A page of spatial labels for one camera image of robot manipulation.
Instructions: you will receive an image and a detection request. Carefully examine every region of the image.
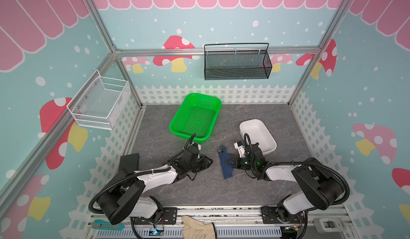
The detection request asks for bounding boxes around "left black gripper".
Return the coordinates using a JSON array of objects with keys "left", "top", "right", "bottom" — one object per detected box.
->
[{"left": 187, "top": 155, "right": 214, "bottom": 173}]

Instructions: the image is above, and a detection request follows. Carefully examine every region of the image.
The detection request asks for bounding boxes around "dark blue paper napkin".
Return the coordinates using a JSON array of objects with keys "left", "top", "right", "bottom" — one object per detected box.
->
[{"left": 217, "top": 145, "right": 234, "bottom": 179}]

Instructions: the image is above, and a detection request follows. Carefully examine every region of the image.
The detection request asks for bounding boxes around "white plastic tub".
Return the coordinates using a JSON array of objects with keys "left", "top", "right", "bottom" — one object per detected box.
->
[{"left": 239, "top": 119, "right": 277, "bottom": 155}]

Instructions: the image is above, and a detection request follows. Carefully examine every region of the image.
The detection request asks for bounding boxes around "green plastic basket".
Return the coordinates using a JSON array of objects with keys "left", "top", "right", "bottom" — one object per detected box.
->
[{"left": 169, "top": 93, "right": 222, "bottom": 143}]

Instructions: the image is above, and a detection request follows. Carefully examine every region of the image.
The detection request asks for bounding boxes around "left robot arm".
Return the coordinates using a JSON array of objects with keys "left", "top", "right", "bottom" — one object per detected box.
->
[{"left": 88, "top": 143, "right": 213, "bottom": 226}]

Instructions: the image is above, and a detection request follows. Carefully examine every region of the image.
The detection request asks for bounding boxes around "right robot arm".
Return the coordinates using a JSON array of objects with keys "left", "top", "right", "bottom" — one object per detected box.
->
[{"left": 223, "top": 142, "right": 350, "bottom": 224}]

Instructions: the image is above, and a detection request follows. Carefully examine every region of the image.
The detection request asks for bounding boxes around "beige work glove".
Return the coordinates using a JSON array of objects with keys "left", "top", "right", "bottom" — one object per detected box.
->
[{"left": 182, "top": 216, "right": 217, "bottom": 239}]

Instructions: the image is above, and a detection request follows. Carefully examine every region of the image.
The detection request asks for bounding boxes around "black flat pad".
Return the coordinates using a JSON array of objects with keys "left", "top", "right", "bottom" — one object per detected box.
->
[{"left": 119, "top": 153, "right": 139, "bottom": 172}]

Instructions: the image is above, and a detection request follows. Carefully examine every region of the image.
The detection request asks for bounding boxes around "grey latch plate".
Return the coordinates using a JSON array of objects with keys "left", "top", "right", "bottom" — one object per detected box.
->
[{"left": 313, "top": 218, "right": 346, "bottom": 234}]

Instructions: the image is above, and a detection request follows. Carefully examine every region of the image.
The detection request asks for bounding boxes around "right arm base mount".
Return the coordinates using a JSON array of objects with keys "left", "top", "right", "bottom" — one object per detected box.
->
[{"left": 261, "top": 205, "right": 305, "bottom": 224}]

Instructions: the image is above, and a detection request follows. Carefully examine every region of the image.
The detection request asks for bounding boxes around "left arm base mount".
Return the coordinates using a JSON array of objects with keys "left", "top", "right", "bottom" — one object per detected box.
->
[{"left": 132, "top": 208, "right": 178, "bottom": 225}]

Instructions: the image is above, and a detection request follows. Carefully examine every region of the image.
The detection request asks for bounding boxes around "black mesh wall basket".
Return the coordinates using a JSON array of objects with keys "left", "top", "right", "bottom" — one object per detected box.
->
[{"left": 204, "top": 43, "right": 273, "bottom": 81}]

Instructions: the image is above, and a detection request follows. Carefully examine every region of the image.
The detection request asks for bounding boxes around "white wire wall basket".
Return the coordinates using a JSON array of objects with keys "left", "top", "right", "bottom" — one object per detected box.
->
[{"left": 67, "top": 70, "right": 131, "bottom": 130}]

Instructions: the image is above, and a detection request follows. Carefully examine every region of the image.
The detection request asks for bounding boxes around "teal handled tool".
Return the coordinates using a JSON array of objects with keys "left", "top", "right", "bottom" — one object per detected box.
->
[{"left": 91, "top": 220, "right": 124, "bottom": 230}]

